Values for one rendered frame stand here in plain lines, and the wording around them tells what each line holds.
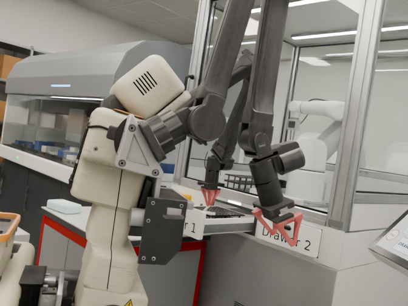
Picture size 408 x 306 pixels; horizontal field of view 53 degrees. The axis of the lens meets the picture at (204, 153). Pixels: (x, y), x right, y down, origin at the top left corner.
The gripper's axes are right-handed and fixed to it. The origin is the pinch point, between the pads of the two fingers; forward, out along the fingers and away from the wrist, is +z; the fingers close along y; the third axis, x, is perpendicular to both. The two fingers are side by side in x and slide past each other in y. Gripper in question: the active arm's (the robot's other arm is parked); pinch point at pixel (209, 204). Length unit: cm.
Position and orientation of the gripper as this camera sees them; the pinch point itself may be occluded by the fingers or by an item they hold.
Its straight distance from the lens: 171.3
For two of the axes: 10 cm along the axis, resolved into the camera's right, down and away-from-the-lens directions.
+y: -7.6, -0.5, -6.5
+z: -1.1, 9.9, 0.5
